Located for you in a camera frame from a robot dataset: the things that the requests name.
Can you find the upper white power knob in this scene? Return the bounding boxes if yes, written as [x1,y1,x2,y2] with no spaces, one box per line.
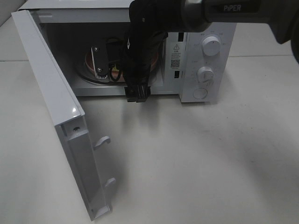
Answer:
[202,35,221,56]

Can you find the pink round plate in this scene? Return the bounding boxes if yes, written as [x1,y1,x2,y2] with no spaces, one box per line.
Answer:
[85,52,159,75]

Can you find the white microwave oven body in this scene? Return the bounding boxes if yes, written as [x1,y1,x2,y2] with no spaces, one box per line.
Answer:
[18,0,236,102]

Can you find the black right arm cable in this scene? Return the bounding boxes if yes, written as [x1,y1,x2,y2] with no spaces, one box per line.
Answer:
[106,38,124,83]

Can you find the toast sandwich with lettuce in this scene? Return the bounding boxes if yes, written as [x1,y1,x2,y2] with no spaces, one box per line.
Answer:
[107,38,123,76]

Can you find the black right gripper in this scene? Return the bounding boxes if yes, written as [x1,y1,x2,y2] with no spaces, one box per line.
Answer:
[107,39,151,103]

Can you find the white microwave door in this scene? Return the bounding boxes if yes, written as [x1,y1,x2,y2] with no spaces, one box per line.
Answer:
[12,10,111,221]

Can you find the round white door button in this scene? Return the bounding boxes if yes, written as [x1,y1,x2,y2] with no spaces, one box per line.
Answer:
[193,88,208,99]

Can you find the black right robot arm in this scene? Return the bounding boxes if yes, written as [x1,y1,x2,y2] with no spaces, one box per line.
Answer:
[119,0,299,102]

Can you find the white timer knob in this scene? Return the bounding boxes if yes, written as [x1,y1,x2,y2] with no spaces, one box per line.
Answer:
[197,66,214,83]

